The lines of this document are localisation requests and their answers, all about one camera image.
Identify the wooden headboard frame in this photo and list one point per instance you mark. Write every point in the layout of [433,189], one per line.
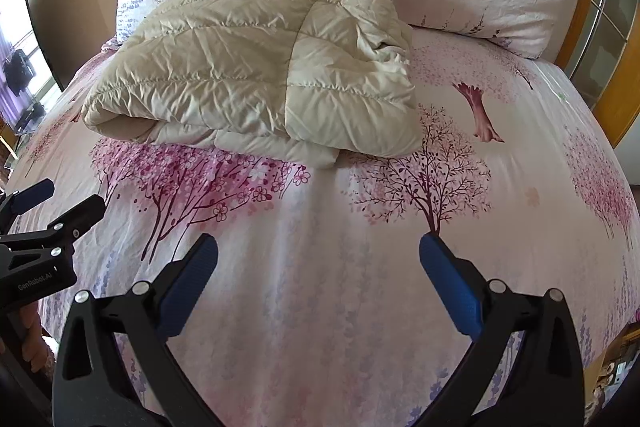
[625,127]

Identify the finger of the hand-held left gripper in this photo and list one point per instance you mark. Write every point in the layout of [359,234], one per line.
[35,194]
[75,217]

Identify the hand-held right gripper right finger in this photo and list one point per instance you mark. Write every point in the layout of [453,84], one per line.
[450,282]

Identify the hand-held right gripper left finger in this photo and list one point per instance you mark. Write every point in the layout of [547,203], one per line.
[187,287]

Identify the person's left hand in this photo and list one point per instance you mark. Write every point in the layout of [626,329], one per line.
[37,337]

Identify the beige quilted down jacket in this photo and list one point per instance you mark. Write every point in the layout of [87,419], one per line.
[225,72]

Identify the dark framed window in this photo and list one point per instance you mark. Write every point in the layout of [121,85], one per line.
[20,72]

